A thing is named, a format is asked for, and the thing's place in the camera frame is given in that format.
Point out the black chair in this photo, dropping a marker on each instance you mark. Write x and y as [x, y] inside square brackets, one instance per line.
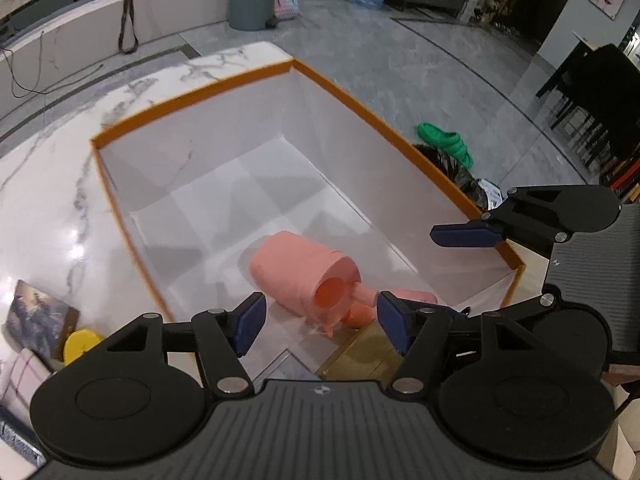
[603, 84]

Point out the white tv console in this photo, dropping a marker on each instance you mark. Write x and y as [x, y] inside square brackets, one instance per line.
[86, 35]

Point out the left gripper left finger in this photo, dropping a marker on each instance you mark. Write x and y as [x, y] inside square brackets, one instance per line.
[222, 338]

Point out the green slipper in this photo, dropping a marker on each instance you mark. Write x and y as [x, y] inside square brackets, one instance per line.
[449, 142]

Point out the pink bottle orange cap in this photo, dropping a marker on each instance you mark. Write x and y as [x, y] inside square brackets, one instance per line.
[367, 304]

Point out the illustrated card box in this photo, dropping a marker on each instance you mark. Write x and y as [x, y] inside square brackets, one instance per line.
[39, 322]

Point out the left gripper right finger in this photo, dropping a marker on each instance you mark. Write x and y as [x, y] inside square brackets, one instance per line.
[417, 336]

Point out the yellow tape measure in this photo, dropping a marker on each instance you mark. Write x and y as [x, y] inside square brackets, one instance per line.
[78, 343]

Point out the pink checkered bag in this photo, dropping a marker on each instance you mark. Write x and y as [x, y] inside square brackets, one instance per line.
[285, 10]

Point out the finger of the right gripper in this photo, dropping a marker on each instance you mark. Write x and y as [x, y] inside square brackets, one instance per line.
[536, 216]
[546, 327]

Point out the plaid fabric case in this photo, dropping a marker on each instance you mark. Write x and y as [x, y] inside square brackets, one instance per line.
[21, 376]

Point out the pink plastic cup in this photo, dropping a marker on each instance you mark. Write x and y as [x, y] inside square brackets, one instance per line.
[307, 278]

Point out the orange white storage box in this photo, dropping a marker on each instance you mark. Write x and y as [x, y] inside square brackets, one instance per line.
[198, 181]

